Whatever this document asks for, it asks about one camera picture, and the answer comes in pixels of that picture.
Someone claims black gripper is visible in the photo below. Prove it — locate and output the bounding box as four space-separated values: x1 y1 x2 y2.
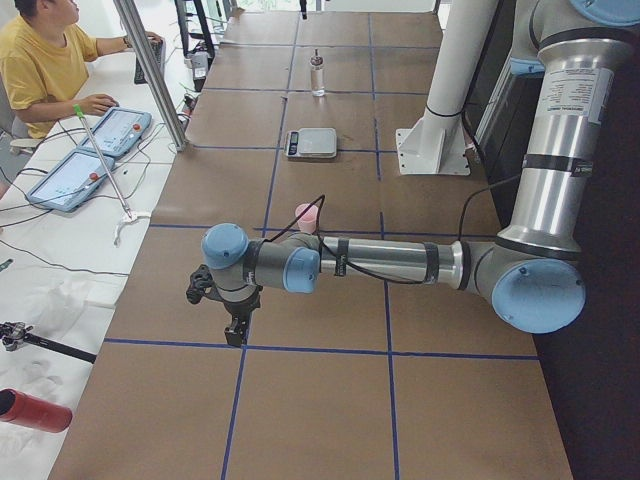
219 285 262 346

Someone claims pink plastic cup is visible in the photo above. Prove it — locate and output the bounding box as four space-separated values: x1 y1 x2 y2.
295 203 318 234

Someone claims glass sauce bottle steel cap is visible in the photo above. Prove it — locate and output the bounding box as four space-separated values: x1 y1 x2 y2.
309 48 325 97

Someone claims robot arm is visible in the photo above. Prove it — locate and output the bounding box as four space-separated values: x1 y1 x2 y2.
186 1 639 347

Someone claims white digital kitchen scale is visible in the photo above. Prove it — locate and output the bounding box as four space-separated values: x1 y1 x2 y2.
285 128 337 159

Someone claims lower blue teach pendant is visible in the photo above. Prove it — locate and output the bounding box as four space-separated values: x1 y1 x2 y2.
26 149 115 212

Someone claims blue teach pendant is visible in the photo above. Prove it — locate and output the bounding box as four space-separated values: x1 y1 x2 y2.
26 149 115 212
91 107 152 160

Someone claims black tripod tool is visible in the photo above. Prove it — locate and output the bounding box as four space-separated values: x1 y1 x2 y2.
1 322 97 364

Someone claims upper blue teach pendant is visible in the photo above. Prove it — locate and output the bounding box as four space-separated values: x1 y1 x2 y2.
91 107 152 160

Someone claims red cylinder bottle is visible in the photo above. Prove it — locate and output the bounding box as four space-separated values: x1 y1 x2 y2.
1 389 73 433

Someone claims metal rod green tip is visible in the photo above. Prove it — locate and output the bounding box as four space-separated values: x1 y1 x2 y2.
73 103 135 223

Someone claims black keyboard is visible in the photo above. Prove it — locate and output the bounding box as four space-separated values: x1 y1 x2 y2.
132 37 167 85

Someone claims person in yellow shirt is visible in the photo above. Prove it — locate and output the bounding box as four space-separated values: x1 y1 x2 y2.
1 0 132 139

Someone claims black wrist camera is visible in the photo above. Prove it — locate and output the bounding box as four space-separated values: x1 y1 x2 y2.
186 264 217 305

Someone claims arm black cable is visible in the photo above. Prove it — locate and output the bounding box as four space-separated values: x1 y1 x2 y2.
259 174 522 286

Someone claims white pedestal column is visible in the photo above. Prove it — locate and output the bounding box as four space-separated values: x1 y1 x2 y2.
396 0 498 176

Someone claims aluminium frame post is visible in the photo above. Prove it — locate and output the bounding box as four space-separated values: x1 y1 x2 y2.
114 0 187 152

